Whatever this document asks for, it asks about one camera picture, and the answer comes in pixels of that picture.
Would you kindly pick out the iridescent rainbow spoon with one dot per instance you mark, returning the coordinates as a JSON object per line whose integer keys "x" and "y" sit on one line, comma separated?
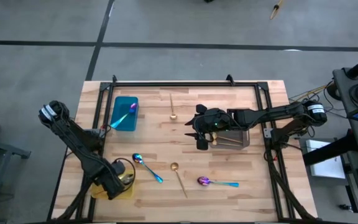
{"x": 137, "y": 158}
{"x": 133, "y": 107}
{"x": 204, "y": 181}

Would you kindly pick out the grey equipment cart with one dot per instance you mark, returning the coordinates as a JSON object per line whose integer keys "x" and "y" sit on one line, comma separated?
{"x": 340, "y": 81}

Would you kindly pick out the small black floor object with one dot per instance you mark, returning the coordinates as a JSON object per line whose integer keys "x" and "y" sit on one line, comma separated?
{"x": 345, "y": 207}

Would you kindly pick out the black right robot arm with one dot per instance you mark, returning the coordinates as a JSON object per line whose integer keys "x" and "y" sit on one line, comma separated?
{"x": 275, "y": 112}

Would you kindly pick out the white box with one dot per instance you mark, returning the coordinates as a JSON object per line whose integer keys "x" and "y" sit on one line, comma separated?
{"x": 325, "y": 161}

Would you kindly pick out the grey metal bracket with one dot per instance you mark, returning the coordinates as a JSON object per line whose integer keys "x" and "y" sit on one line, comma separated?
{"x": 267, "y": 133}

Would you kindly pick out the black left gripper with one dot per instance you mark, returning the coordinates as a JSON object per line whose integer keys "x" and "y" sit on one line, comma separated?
{"x": 112, "y": 183}

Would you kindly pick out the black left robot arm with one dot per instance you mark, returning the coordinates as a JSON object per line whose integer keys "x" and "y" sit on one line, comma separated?
{"x": 79, "y": 146}

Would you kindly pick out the grey plastic bin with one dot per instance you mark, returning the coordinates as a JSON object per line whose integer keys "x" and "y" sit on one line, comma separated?
{"x": 245, "y": 146}

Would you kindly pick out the blue plastic bin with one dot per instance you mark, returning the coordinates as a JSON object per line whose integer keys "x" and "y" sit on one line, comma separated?
{"x": 118, "y": 107}

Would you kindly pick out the black aluminium table frame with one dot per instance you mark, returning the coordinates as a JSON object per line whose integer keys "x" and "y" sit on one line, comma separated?
{"x": 197, "y": 84}

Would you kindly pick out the gold spoon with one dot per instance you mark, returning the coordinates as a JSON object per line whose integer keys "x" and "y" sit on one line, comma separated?
{"x": 175, "y": 166}
{"x": 173, "y": 116}
{"x": 215, "y": 135}
{"x": 213, "y": 142}

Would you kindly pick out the black table clamp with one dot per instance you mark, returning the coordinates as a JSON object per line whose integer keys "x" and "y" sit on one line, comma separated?
{"x": 229, "y": 78}
{"x": 114, "y": 77}

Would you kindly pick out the yellow plastic bin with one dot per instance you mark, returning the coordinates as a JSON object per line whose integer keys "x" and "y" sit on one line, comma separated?
{"x": 127, "y": 194}

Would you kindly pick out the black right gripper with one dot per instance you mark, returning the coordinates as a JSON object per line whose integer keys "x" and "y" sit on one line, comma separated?
{"x": 214, "y": 121}

